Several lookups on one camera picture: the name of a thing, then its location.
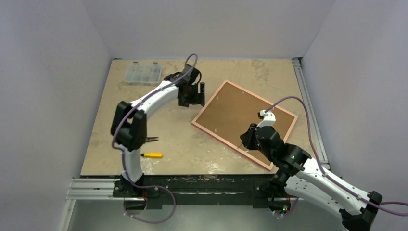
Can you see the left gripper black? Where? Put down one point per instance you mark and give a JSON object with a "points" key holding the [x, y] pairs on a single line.
{"points": [[198, 99]]}

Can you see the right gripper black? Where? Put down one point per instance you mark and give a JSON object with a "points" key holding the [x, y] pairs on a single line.
{"points": [[252, 136]]}

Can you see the pink photo frame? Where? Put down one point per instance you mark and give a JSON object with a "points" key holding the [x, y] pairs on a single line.
{"points": [[231, 109]]}

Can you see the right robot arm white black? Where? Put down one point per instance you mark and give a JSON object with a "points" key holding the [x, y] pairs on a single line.
{"points": [[299, 175]]}

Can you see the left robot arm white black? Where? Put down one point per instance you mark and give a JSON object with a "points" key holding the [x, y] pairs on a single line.
{"points": [[129, 126]]}

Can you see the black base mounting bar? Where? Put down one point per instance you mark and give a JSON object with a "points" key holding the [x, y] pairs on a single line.
{"points": [[155, 191]]}

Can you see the clear plastic organizer box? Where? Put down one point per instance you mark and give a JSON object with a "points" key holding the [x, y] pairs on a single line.
{"points": [[148, 74]]}

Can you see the yellow screwdriver near front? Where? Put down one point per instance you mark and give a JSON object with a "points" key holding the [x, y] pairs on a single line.
{"points": [[152, 155]]}

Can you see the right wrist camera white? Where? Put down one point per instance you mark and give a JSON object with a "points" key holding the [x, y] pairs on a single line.
{"points": [[267, 117]]}

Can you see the yellow handled pliers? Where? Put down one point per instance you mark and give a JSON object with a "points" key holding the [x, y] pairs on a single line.
{"points": [[151, 139]]}

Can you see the aluminium rail frame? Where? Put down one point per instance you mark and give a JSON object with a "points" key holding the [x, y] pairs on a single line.
{"points": [[188, 150]]}

